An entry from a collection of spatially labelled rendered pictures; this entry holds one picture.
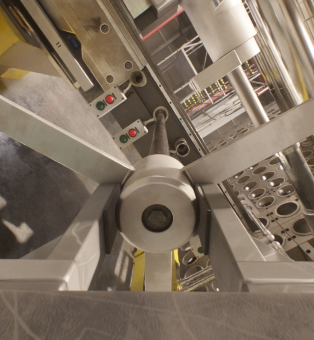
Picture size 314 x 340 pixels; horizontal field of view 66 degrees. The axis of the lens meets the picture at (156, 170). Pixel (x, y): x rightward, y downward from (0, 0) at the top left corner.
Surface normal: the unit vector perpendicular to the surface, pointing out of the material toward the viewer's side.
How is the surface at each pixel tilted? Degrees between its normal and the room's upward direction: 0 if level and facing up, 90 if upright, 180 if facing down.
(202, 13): 132
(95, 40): 90
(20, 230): 0
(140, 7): 90
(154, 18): 90
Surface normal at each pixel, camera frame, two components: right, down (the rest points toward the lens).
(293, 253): -0.02, 0.29
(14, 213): 0.84, -0.52
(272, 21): -0.56, 0.56
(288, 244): -0.55, -0.80
